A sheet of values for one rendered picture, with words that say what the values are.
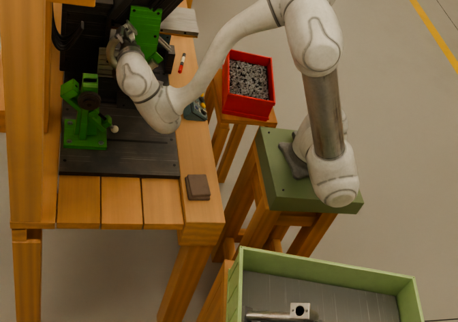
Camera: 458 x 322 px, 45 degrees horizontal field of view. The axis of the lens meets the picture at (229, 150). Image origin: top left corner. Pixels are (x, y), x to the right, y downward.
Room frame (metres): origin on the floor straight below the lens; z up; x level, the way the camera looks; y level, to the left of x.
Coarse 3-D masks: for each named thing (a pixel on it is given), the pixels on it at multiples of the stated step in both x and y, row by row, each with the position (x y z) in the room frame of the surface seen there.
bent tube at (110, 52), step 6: (126, 24) 1.60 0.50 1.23; (132, 30) 1.60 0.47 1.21; (108, 42) 1.57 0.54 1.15; (114, 42) 1.57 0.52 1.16; (108, 48) 1.56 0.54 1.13; (114, 48) 1.57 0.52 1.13; (108, 54) 1.55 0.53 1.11; (108, 60) 1.55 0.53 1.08; (114, 60) 1.56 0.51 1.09; (114, 66) 1.55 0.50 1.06
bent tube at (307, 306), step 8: (296, 304) 0.80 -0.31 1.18; (304, 304) 0.80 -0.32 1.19; (248, 312) 0.86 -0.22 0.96; (256, 312) 0.86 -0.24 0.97; (264, 312) 0.86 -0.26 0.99; (272, 312) 0.86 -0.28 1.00; (280, 312) 0.86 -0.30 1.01; (288, 312) 0.86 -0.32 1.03; (296, 312) 0.79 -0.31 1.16; (304, 312) 0.78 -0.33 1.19; (312, 312) 0.81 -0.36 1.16; (248, 320) 0.84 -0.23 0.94; (256, 320) 0.84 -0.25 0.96; (264, 320) 0.84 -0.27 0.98; (272, 320) 0.84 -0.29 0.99; (280, 320) 0.84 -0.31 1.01; (288, 320) 0.84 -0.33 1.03; (296, 320) 0.84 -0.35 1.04
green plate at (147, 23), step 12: (132, 12) 1.65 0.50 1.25; (144, 12) 1.67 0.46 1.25; (156, 12) 1.69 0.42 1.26; (132, 24) 1.64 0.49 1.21; (144, 24) 1.66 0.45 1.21; (156, 24) 1.68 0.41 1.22; (144, 36) 1.65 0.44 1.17; (156, 36) 1.67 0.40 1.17; (144, 48) 1.64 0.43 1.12; (156, 48) 1.66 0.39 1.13
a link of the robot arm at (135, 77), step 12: (120, 60) 1.31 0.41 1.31; (132, 60) 1.30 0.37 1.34; (144, 60) 1.34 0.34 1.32; (120, 72) 1.25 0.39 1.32; (132, 72) 1.24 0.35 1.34; (144, 72) 1.27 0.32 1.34; (120, 84) 1.22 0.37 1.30; (132, 84) 1.22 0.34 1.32; (144, 84) 1.24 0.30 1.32; (156, 84) 1.31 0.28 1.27; (132, 96) 1.21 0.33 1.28; (144, 96) 1.26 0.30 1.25
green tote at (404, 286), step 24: (240, 264) 1.00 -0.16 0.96; (264, 264) 1.08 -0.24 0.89; (288, 264) 1.10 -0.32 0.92; (312, 264) 1.11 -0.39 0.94; (336, 264) 1.14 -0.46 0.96; (240, 288) 0.92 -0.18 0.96; (360, 288) 1.16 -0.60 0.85; (384, 288) 1.18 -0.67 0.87; (408, 288) 1.17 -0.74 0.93; (240, 312) 0.84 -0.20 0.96; (408, 312) 1.10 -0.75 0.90
